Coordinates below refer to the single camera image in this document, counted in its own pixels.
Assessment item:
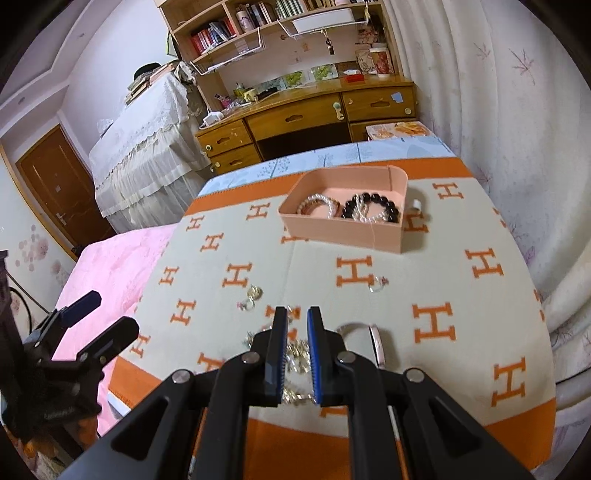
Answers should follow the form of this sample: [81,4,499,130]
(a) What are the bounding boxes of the silver open bangle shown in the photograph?
[334,322,387,368]

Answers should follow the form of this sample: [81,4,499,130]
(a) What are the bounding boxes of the row of red books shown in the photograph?
[189,20,238,55]

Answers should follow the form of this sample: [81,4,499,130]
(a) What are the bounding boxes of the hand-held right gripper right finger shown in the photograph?
[307,306,537,480]

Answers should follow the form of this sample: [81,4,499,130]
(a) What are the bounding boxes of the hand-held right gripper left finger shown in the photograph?
[56,306,290,480]

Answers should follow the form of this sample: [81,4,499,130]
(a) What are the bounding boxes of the wooden drawer with blue sticker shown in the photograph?
[342,86,416,122]

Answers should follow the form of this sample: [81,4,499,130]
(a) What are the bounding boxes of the black bead bracelet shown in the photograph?
[342,192,403,226]

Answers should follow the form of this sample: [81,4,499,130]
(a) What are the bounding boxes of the wooden desk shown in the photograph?
[194,80,417,176]

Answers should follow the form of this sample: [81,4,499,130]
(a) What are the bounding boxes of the red and white canister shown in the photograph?
[368,43,394,77]

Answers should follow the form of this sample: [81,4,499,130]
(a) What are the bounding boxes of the clear crystal bead bracelet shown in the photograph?
[310,196,343,220]

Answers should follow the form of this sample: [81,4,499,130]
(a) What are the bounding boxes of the beige bead bracelet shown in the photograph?
[295,195,325,217]

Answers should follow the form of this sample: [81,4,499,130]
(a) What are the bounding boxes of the pink bedsheet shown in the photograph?
[50,223,179,437]

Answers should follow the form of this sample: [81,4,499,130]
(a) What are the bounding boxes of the wide wooden desk drawer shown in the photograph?
[244,99,345,140]

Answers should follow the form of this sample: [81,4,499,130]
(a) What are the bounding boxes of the white floral curtain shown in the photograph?
[382,0,591,464]

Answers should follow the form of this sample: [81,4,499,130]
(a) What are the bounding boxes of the white lace furniture cover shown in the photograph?
[87,69,213,234]

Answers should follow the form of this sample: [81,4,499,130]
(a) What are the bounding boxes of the pink cardboard box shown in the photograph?
[277,165,410,254]

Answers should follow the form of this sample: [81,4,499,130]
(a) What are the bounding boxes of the row of dark books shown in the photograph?
[235,2,278,29]

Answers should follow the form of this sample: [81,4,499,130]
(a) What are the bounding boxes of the small wooden desk drawer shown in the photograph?
[198,122,254,156]
[209,143,260,175]

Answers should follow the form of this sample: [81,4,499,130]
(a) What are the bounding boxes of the silver chain bracelet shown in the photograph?
[352,203,393,225]

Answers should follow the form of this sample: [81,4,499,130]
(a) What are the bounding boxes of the light blue printed sheet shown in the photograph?
[200,136,463,195]

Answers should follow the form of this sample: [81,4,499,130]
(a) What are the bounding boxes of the brown wooden door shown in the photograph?
[16,124,116,260]

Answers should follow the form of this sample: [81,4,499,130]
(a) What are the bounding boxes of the silver chain necklace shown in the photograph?
[243,318,325,408]

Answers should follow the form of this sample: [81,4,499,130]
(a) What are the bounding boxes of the orange printed magazine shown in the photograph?
[366,120,435,142]

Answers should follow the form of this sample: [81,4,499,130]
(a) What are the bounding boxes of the wooden bookshelf hutch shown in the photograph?
[154,0,403,117]

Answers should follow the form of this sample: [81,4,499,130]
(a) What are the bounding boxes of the row of green books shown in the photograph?
[274,0,308,20]

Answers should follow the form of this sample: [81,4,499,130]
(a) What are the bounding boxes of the orange and beige patterned blanket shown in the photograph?
[108,154,557,480]

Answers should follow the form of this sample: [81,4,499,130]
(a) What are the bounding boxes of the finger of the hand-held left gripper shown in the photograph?
[76,316,140,371]
[29,290,103,345]

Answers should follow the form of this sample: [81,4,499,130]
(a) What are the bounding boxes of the stack of books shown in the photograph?
[124,62,179,105]

